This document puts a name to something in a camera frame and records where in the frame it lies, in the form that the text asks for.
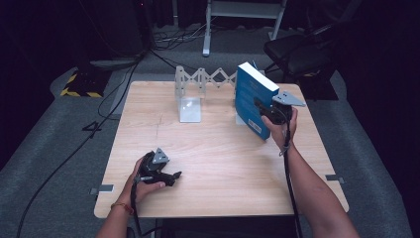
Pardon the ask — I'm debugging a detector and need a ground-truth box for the white expandable book stand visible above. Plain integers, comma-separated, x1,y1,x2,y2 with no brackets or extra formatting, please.
173,64,265,126

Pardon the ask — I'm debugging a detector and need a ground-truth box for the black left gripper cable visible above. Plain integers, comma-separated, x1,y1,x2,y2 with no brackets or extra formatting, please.
130,177,157,238

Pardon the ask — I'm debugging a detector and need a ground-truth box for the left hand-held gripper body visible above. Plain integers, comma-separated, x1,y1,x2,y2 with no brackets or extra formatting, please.
138,147,171,183

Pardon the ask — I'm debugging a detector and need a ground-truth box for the yellow black striped floor plate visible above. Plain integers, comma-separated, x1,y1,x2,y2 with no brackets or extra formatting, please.
59,68,113,99

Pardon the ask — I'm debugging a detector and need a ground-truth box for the long black floor cable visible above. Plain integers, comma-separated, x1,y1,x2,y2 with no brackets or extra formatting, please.
15,60,142,238

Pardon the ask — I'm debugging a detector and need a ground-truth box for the person's right hand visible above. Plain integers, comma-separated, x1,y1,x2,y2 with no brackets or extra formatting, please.
262,108,299,152

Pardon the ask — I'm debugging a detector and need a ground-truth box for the orange bracelet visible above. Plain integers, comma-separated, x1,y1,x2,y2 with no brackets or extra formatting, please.
110,201,135,216

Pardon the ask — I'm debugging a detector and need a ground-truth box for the blue book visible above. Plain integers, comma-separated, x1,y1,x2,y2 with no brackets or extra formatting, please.
234,61,280,142

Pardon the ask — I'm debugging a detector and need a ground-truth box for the bundle of floor cables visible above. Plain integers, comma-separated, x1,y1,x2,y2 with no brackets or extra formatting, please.
152,23,214,52

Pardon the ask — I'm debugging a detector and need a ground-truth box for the grey tape piece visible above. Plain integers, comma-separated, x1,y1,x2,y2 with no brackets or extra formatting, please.
325,174,346,185

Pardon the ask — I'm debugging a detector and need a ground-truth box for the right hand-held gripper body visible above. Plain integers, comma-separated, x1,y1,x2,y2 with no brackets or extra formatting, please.
261,91,306,126

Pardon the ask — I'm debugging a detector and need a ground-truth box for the grey flat stand base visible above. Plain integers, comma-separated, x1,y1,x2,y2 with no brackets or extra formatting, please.
88,56,144,69

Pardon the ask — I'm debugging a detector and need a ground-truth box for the black chair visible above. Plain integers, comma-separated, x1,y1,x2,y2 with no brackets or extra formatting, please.
262,23,335,83

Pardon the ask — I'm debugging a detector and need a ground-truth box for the white metal desk frame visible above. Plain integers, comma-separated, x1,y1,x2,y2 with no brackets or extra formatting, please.
201,0,289,58

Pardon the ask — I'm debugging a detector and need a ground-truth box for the person's left hand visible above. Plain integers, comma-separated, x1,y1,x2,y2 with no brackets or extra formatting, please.
122,158,166,205

